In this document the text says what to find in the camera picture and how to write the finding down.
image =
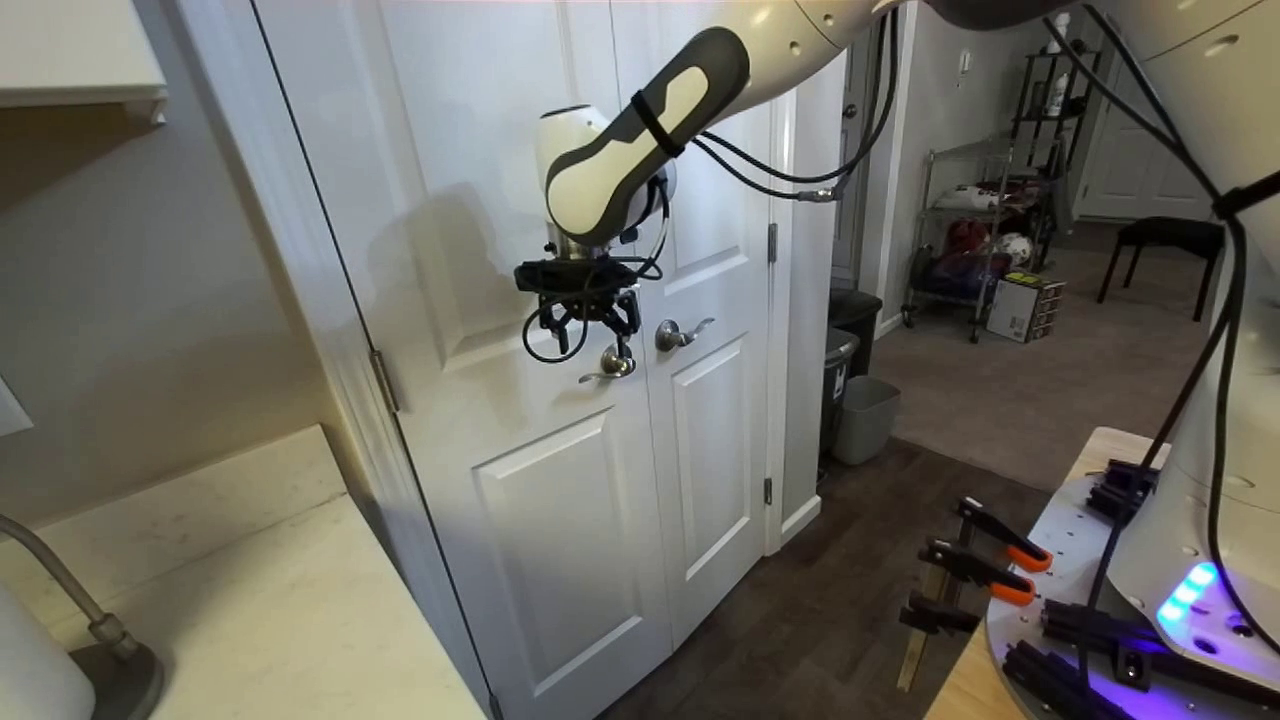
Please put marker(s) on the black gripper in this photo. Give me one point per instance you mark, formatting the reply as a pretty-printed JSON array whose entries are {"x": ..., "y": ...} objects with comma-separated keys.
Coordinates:
[{"x": 568, "y": 316}]

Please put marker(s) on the white closet door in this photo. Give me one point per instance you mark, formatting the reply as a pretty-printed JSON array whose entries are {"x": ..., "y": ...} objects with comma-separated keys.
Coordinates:
[
  {"x": 695, "y": 426},
  {"x": 422, "y": 138}
]

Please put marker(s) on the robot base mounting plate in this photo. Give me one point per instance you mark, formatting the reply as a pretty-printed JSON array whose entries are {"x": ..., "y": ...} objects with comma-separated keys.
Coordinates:
[{"x": 1083, "y": 649}]

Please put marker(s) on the grey trash bin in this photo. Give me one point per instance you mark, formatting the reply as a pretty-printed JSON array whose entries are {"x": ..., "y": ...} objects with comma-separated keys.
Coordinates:
[{"x": 866, "y": 416}]

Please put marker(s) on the orange black spring clamp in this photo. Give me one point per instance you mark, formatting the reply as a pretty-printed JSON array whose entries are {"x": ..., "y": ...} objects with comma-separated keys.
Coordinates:
[{"x": 1013, "y": 541}]

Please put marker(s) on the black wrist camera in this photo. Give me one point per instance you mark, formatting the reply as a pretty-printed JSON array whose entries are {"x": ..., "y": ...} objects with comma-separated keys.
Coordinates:
[{"x": 562, "y": 279}]

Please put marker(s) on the metal wire shelf rack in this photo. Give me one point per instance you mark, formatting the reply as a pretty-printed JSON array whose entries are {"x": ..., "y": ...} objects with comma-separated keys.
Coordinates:
[{"x": 992, "y": 207}]

